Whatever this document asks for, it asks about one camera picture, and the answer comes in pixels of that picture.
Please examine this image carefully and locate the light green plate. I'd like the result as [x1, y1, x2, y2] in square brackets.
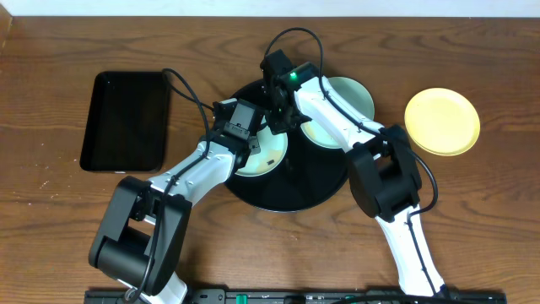
[235, 118, 288, 177]
[300, 77, 375, 149]

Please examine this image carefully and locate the yellow plate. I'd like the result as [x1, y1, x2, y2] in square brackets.
[404, 88, 481, 156]

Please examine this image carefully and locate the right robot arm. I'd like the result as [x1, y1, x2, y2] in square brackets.
[260, 59, 445, 297]

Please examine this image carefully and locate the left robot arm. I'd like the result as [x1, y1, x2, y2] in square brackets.
[89, 131, 258, 303]

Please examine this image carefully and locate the round black tray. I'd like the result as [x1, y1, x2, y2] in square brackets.
[223, 79, 351, 213]

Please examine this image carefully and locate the black rectangular bin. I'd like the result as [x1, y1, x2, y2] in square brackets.
[79, 71, 170, 172]

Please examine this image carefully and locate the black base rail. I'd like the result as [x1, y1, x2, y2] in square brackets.
[83, 287, 508, 304]

